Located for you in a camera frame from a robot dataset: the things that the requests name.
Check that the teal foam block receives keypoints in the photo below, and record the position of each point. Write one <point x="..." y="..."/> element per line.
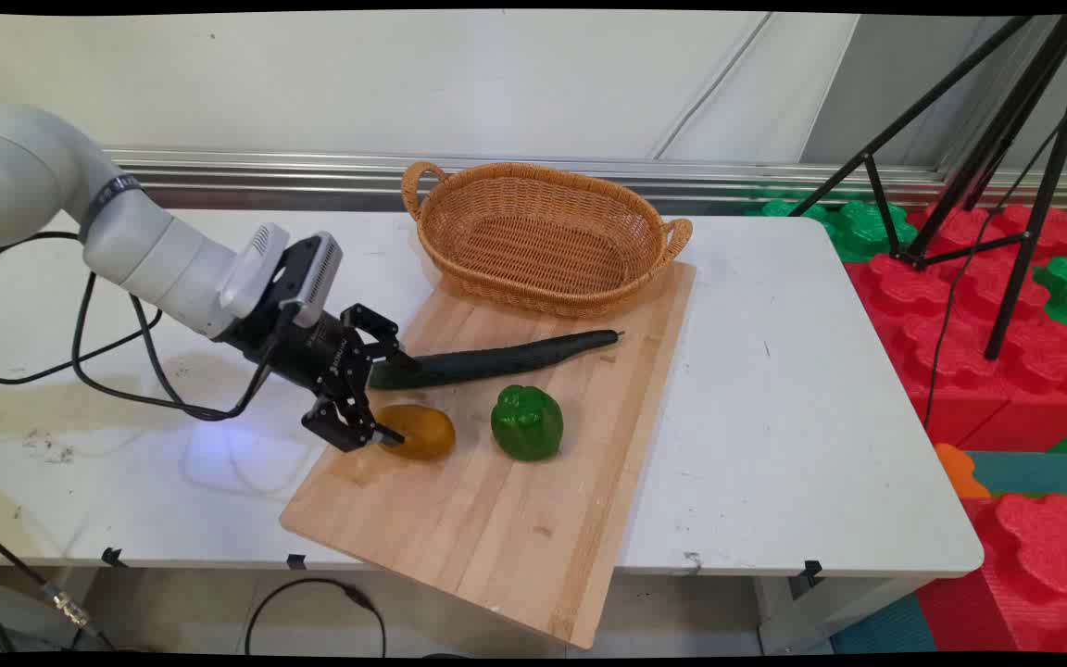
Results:
<point x="1034" y="472"/>

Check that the yellow-brown potato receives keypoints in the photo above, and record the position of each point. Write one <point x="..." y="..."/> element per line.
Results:
<point x="424" y="434"/>

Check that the large red foam block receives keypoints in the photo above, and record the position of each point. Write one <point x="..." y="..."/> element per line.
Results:
<point x="1034" y="574"/>
<point x="960" y="371"/>

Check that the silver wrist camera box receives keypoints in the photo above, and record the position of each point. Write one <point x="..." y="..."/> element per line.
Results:
<point x="322" y="278"/>

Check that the aluminium wall rail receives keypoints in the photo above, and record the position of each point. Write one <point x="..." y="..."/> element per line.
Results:
<point x="311" y="171"/>

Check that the teal foam mat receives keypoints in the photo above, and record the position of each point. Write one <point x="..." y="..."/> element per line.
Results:
<point x="885" y="630"/>

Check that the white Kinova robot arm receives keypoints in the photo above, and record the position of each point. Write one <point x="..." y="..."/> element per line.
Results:
<point x="154" y="250"/>

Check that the white table leg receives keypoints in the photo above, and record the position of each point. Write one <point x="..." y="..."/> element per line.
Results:
<point x="830" y="611"/>

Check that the oval wicker basket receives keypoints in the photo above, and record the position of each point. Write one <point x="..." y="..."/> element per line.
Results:
<point x="543" y="245"/>

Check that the black tape strip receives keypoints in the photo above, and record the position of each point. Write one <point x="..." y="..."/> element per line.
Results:
<point x="113" y="557"/>
<point x="296" y="561"/>
<point x="812" y="572"/>

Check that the long dark green cucumber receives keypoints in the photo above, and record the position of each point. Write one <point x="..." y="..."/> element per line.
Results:
<point x="496" y="359"/>

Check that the orange foam piece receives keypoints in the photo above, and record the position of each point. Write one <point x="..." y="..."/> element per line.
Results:
<point x="958" y="472"/>

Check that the black tripod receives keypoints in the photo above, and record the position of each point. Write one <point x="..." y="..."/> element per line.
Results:
<point x="1043" y="195"/>

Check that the green bell pepper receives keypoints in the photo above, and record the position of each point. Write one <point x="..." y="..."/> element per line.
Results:
<point x="526" y="424"/>

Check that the wooden cutting board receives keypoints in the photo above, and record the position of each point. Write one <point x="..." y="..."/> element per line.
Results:
<point x="496" y="519"/>

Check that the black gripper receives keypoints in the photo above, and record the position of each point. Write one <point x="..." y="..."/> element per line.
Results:
<point x="311" y="357"/>

